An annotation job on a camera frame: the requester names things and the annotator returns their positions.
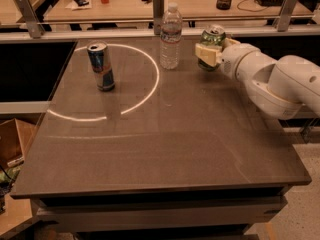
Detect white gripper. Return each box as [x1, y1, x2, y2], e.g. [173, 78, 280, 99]
[195, 38, 260, 81]

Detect green soda can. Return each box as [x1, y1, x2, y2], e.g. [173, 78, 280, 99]
[198, 25, 226, 71]

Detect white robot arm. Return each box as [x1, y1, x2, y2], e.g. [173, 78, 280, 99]
[195, 38, 320, 120]

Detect clear plastic water bottle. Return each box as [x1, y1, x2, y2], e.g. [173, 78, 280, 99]
[160, 2, 183, 70]

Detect blue silver energy drink can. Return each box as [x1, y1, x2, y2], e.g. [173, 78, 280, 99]
[87, 41, 115, 91]

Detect brown cardboard box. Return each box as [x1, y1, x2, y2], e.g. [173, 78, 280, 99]
[0, 119, 37, 169]

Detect black cable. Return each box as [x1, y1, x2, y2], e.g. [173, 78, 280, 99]
[236, 0, 269, 13]

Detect middle metal bracket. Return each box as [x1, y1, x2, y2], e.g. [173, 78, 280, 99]
[153, 0, 164, 35]

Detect metal bracket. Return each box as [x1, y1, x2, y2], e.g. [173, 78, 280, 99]
[273, 0, 298, 32]
[15, 0, 45, 39]
[153, 0, 164, 35]

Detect right metal bracket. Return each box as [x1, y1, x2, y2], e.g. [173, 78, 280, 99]
[273, 0, 298, 32]

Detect left metal bracket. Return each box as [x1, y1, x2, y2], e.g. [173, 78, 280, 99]
[15, 0, 45, 39]

